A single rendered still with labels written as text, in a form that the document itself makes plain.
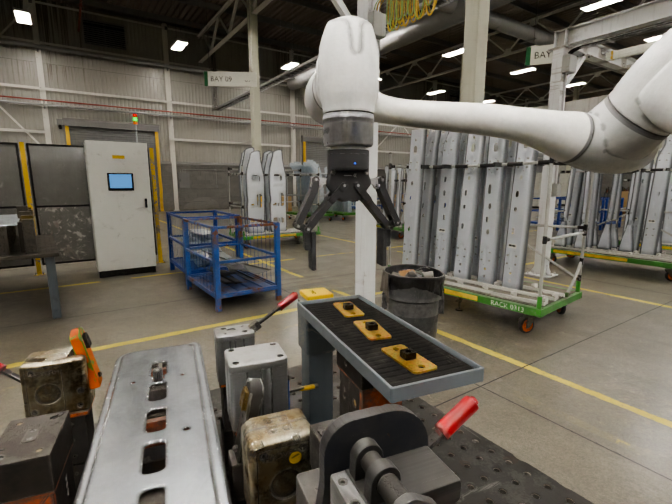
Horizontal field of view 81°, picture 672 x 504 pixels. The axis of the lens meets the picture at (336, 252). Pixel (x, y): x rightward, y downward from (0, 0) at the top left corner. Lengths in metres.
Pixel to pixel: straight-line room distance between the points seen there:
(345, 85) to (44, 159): 7.05
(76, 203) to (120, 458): 6.96
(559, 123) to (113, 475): 0.94
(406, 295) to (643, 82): 2.34
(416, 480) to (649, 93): 0.74
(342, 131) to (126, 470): 0.60
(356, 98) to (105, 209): 6.22
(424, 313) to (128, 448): 2.58
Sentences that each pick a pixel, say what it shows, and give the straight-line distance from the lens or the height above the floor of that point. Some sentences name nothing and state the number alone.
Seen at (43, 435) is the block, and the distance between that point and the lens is 0.78.
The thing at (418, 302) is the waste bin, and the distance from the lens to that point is 3.02.
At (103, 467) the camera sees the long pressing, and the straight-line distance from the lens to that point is 0.72.
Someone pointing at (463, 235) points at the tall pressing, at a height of 0.81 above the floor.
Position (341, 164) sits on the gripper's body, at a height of 1.43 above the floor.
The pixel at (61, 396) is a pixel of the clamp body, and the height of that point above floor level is 0.99.
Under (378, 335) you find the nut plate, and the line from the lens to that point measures 0.65.
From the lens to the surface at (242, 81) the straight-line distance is 12.91.
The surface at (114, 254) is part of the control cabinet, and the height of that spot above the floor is 0.34.
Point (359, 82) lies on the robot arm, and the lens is 0.70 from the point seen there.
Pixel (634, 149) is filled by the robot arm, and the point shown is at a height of 1.46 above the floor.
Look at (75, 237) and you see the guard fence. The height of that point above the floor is 0.54.
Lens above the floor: 1.40
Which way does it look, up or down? 10 degrees down
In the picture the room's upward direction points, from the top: straight up
